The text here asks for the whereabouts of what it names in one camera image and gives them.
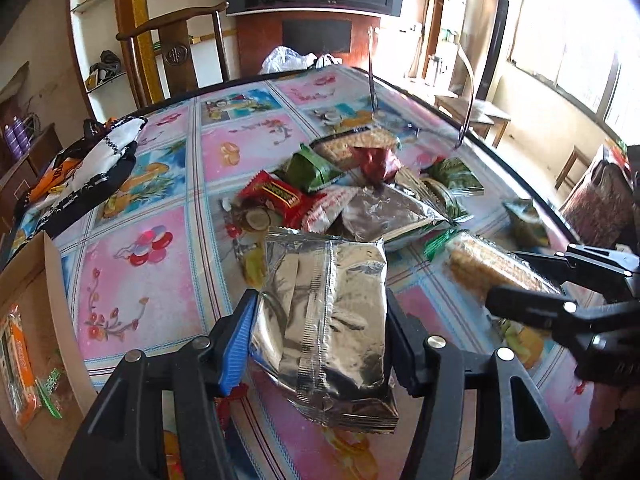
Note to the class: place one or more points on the green wrapped snack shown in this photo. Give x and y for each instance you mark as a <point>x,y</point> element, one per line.
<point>308,171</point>

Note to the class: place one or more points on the wooden chair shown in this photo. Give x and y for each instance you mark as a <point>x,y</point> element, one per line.
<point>175,52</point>

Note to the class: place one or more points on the orange-sealed cracker pack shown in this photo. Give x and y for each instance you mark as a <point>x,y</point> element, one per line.
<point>16,370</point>

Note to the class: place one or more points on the white plastic bag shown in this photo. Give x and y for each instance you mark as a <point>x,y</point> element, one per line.
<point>284,59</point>

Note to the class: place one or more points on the dark red snack packet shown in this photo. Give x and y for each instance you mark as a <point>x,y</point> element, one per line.
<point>378,165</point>

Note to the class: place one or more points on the white red snack packet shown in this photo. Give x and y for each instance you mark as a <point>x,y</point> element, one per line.
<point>326,206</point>

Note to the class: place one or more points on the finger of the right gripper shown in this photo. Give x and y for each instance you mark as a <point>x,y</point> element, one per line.
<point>603,341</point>
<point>612,274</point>

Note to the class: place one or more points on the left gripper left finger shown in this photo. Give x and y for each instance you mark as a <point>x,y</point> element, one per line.
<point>122,436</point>

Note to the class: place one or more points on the yellow green pea snack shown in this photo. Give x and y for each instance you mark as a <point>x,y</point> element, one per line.
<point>433,192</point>

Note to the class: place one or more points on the far cracker pack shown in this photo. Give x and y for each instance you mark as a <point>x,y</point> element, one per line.
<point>337,147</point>

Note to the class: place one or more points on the green-sealed cracker pack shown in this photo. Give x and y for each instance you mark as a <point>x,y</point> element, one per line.
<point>479,265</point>

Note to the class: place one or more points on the cardboard box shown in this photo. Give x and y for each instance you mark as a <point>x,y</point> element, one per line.
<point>33,281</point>

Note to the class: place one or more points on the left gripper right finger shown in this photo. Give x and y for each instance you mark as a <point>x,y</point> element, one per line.
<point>484,403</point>

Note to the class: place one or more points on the purple bottle left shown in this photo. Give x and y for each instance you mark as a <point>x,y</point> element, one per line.
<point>12,143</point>

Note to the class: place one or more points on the small red packet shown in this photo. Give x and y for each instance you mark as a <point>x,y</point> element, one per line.
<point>223,405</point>

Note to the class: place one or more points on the wooden side cabinet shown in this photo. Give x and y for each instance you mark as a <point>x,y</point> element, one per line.
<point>26,172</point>

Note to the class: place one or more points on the green pea snack right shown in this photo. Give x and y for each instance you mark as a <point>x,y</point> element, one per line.
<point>526,225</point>

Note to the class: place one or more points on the small wooden stool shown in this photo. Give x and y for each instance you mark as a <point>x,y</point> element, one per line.
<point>484,117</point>

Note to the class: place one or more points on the shoes on shelf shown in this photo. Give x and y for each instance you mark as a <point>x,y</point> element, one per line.
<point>108,67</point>

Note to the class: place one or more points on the green seaweed snack packet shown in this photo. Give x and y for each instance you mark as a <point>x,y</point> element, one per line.
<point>456,176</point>

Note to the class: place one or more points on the eyeglasses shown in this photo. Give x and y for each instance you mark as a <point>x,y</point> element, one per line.
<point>464,127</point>

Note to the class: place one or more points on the floral plastic tablecloth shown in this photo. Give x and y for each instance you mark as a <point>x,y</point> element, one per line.
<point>173,249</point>

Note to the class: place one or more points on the purple bottle right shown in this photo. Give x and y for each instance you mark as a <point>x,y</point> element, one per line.
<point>21,135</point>

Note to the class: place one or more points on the black white orange bag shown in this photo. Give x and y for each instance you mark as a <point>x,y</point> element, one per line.
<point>79,178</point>

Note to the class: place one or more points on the white wall shelf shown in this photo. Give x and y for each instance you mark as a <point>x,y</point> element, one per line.
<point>94,29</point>

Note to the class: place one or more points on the purple bottle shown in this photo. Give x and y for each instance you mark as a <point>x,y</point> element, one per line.
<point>21,135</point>
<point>12,143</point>

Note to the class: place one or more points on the red candy bar packet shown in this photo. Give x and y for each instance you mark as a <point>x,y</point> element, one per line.
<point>277,195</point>

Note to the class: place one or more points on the silver foil snack bag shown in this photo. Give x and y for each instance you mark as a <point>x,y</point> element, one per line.
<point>319,330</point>

